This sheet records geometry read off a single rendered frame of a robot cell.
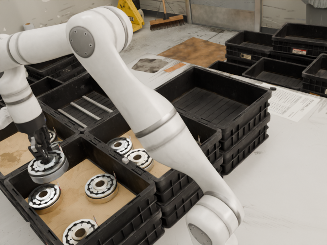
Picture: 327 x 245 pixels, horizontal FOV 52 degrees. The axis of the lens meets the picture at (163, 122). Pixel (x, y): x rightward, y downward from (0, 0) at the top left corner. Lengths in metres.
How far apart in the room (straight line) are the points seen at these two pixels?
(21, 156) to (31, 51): 0.74
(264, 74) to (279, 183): 1.42
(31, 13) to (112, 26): 3.92
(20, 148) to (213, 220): 0.98
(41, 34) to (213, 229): 0.51
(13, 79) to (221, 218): 0.57
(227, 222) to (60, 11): 4.24
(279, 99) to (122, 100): 1.18
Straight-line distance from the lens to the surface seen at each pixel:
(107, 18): 0.61
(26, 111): 0.89
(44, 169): 0.95
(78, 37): 0.60
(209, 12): 4.50
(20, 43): 0.76
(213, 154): 1.14
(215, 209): 0.67
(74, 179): 1.21
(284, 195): 1.23
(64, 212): 1.12
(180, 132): 0.61
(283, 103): 1.66
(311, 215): 1.19
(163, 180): 0.97
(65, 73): 2.79
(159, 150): 0.61
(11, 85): 0.87
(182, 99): 1.48
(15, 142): 1.51
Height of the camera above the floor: 1.61
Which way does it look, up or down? 35 degrees down
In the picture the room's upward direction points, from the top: 10 degrees counter-clockwise
